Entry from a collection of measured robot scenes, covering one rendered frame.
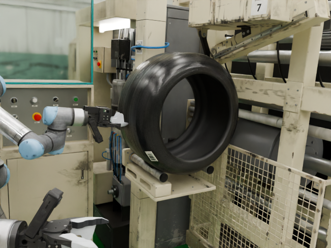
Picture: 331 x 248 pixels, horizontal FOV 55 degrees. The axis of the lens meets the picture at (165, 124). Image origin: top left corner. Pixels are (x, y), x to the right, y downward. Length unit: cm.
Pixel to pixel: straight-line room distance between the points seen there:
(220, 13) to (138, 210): 121
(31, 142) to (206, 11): 109
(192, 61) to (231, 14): 32
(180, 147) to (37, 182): 90
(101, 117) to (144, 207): 82
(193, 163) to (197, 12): 83
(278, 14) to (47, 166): 152
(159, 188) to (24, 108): 95
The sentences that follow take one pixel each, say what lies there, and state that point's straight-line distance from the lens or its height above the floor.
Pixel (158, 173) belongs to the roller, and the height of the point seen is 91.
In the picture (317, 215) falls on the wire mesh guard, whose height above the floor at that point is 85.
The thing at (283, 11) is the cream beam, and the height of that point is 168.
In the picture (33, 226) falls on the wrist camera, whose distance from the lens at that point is 79.
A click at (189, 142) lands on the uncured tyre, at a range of 184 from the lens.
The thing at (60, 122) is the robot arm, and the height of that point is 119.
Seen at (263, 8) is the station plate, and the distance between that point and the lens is 147.
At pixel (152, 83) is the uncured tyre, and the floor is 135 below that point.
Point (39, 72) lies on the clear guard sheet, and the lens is 199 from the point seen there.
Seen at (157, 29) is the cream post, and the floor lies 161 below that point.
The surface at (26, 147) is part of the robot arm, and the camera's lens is 123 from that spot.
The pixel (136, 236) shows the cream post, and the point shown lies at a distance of 210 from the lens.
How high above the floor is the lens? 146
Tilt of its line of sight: 12 degrees down
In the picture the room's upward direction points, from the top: 3 degrees clockwise
